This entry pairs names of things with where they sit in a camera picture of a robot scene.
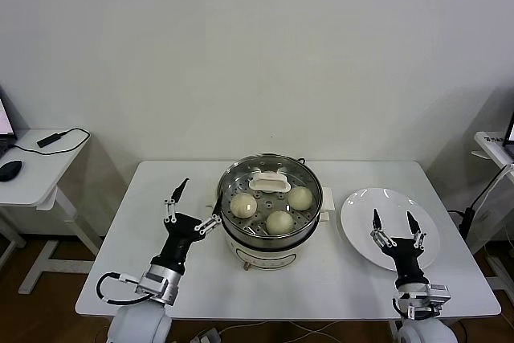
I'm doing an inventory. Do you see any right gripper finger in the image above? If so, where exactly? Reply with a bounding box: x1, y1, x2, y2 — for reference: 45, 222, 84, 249
369, 209, 398, 248
405, 210, 427, 251

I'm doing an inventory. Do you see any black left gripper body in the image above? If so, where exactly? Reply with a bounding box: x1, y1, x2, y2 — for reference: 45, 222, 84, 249
151, 212, 205, 275

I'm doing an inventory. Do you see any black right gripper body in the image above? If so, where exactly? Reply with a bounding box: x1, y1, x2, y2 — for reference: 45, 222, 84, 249
381, 236, 430, 287

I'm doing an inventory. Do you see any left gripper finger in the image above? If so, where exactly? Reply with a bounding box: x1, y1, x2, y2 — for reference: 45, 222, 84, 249
194, 194, 224, 235
162, 177, 190, 224

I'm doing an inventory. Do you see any white steamed baozi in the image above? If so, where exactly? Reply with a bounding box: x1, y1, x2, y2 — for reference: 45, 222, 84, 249
266, 210, 295, 235
288, 186, 314, 211
230, 193, 258, 218

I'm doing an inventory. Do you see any glass lid with white handle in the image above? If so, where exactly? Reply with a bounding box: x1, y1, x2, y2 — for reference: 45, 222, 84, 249
218, 153, 323, 236

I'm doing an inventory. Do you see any stainless steel steamer basket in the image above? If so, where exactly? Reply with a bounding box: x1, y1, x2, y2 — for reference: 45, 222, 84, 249
217, 153, 323, 248

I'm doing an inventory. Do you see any white round plate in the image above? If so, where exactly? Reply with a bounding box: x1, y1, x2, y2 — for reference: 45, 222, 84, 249
340, 186, 442, 272

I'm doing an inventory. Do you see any white electric cooker pot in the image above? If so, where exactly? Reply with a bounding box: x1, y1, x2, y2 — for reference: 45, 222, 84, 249
205, 188, 335, 272

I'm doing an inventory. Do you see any white side table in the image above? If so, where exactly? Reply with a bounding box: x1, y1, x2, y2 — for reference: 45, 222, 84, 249
0, 129, 101, 295
469, 130, 514, 292

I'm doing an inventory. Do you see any white power strip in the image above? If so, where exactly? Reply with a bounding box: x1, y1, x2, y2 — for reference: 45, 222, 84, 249
188, 326, 222, 343

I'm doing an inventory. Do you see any black laptop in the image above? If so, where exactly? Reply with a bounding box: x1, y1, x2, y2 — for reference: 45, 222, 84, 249
0, 85, 18, 155
505, 112, 514, 159

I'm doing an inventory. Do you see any black adapter box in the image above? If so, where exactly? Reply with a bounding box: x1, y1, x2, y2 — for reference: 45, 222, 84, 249
37, 130, 69, 148

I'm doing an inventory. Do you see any black computer mouse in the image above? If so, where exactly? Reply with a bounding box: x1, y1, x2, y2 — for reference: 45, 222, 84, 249
0, 160, 24, 182

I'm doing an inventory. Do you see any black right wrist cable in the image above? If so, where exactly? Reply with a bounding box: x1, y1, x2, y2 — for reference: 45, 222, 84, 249
392, 298, 414, 320

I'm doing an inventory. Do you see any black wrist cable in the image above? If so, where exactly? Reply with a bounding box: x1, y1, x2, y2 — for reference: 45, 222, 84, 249
392, 298, 414, 320
95, 272, 156, 306

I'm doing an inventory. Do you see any black power cable with brick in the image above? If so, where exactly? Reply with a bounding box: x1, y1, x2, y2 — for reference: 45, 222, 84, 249
447, 165, 514, 239

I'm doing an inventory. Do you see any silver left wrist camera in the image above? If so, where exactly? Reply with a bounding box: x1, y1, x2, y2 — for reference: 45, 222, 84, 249
118, 272, 169, 300

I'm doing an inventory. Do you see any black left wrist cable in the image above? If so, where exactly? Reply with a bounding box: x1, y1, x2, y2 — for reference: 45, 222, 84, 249
95, 272, 156, 306

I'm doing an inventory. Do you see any thin black adapter cable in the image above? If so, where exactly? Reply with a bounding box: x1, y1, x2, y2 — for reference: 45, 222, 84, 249
10, 127, 90, 155

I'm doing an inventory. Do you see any white floor cable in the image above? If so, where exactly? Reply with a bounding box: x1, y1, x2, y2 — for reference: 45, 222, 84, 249
216, 318, 342, 343

